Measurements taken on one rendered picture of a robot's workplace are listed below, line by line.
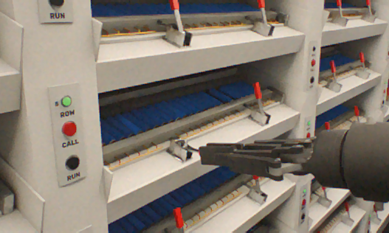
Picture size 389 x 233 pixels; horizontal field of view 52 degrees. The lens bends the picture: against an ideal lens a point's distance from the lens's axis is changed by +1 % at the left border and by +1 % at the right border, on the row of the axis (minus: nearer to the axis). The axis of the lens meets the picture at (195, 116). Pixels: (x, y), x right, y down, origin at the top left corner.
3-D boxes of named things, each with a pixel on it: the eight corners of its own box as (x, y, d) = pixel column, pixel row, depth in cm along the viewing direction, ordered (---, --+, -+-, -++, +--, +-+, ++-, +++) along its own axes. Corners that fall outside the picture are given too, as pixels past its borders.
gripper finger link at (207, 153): (239, 165, 61) (237, 167, 60) (204, 163, 65) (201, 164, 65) (236, 146, 60) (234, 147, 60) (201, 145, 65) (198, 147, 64)
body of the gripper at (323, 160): (344, 200, 47) (274, 192, 53) (367, 177, 54) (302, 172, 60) (336, 138, 46) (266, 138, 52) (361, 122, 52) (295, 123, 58)
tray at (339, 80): (376, 85, 154) (393, 51, 148) (310, 119, 109) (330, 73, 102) (328, 63, 164) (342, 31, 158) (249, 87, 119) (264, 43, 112)
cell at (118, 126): (111, 123, 73) (134, 141, 69) (102, 125, 71) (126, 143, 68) (112, 114, 72) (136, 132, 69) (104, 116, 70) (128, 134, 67)
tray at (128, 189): (294, 127, 102) (308, 94, 97) (101, 228, 57) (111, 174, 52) (232, 93, 112) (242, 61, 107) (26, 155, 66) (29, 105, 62)
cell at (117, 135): (102, 126, 71) (125, 144, 68) (93, 128, 70) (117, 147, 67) (103, 117, 70) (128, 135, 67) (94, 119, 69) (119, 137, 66)
